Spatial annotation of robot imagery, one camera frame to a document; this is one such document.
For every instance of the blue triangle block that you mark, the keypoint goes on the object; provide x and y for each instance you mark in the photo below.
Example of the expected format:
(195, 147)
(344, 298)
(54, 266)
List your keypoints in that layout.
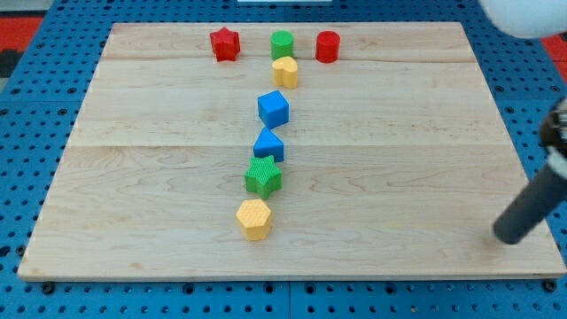
(268, 144)

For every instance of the red cylinder block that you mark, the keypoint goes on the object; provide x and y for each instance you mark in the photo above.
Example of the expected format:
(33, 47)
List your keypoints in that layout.
(327, 46)

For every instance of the red star block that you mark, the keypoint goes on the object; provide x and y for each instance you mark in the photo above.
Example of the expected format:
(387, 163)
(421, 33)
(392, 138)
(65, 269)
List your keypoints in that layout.
(225, 44)

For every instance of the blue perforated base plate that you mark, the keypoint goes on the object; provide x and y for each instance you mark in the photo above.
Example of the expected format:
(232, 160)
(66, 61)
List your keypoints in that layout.
(43, 96)

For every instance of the wooden board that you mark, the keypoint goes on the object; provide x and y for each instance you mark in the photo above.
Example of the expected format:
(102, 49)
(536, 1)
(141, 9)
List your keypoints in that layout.
(396, 163)

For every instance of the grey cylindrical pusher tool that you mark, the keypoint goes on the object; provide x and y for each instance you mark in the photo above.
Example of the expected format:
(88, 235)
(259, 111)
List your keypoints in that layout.
(533, 204)

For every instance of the yellow heart block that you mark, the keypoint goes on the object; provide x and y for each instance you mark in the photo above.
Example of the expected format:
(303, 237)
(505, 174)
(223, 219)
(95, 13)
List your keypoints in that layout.
(285, 72)

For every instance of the blue cube block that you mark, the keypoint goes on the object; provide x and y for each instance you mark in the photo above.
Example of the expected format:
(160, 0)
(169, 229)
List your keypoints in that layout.
(273, 109)

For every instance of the green star block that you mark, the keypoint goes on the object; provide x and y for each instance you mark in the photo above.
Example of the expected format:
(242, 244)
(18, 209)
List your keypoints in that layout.
(263, 176)

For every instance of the yellow hexagon block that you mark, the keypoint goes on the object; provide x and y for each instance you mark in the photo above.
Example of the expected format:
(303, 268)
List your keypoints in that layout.
(254, 219)

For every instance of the green cylinder block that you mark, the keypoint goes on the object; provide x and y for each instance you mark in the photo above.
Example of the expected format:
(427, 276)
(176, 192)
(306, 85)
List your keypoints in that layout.
(281, 44)

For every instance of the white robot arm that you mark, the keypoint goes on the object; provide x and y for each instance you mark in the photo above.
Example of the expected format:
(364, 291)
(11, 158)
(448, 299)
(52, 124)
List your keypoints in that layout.
(527, 19)

